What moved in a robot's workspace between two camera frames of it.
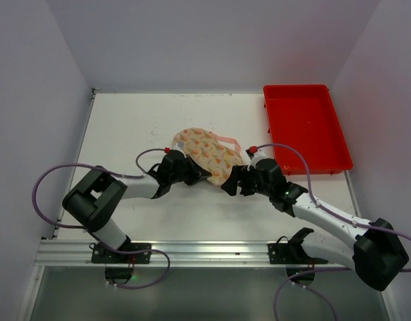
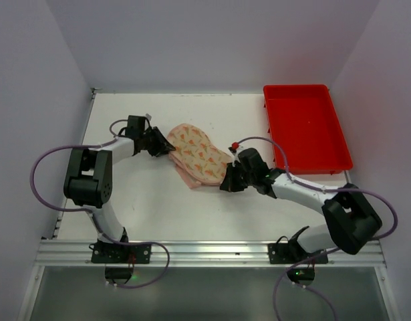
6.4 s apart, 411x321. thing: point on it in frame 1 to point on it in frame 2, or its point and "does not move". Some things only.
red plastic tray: [305, 116] does not move
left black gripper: [188, 168] to [155, 142]
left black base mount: [119, 263] does not move
